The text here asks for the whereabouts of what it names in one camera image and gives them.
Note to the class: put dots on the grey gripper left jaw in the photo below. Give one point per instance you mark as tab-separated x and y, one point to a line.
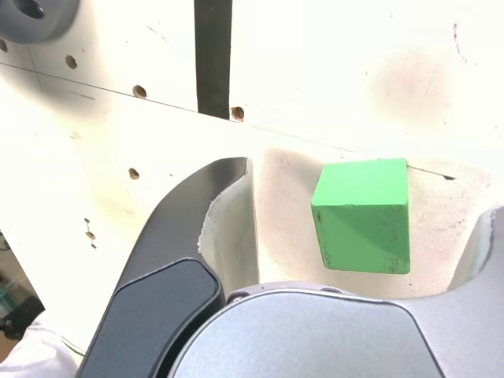
165	256

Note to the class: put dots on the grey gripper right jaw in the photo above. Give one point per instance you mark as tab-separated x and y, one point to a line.
480	315

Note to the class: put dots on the green cube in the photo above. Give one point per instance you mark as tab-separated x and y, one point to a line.
362	220

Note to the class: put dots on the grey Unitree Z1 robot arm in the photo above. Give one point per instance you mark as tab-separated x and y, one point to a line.
51	19

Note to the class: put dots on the black tape strip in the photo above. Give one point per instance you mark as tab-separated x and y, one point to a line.
212	59

